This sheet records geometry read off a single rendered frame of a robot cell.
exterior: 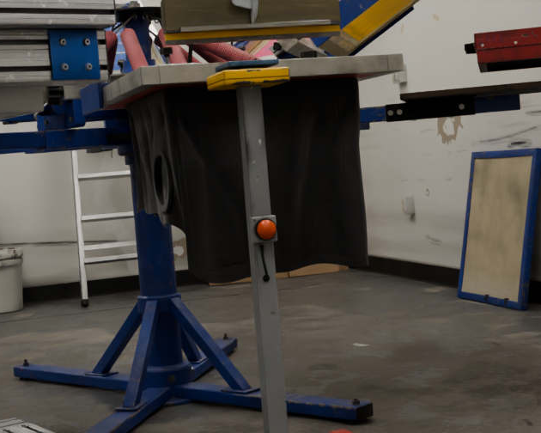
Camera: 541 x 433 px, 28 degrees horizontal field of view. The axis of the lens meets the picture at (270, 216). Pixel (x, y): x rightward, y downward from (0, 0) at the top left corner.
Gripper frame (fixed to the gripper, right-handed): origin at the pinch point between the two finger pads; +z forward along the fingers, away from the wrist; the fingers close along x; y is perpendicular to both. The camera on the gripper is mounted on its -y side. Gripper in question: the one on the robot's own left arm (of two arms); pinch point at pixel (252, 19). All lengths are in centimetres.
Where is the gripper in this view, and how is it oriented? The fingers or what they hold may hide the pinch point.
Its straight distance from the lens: 243.5
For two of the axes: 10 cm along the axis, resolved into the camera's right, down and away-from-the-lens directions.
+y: -9.5, 0.9, -3.1
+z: 0.7, 10.0, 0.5
